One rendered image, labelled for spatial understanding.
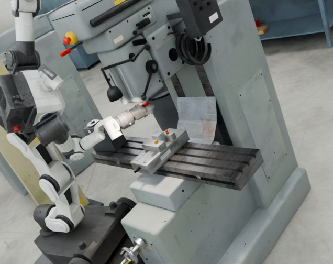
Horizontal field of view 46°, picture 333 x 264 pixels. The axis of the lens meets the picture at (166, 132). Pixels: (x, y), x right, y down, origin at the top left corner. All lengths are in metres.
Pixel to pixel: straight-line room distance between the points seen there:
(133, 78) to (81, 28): 0.36
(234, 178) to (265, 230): 0.84
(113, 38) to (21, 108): 0.55
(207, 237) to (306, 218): 0.82
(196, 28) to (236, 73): 0.55
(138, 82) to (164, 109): 2.11
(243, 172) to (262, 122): 0.75
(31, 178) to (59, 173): 1.32
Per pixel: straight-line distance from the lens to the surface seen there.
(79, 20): 1.82
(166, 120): 4.17
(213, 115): 2.36
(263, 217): 2.72
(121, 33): 1.93
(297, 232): 2.85
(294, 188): 2.91
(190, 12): 1.93
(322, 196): 3.07
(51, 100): 2.05
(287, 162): 2.93
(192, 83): 2.40
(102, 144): 2.66
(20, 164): 3.69
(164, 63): 2.10
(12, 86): 2.04
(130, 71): 1.97
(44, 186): 2.46
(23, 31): 2.17
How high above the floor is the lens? 2.00
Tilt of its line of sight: 25 degrees down
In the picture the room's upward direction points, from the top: 25 degrees counter-clockwise
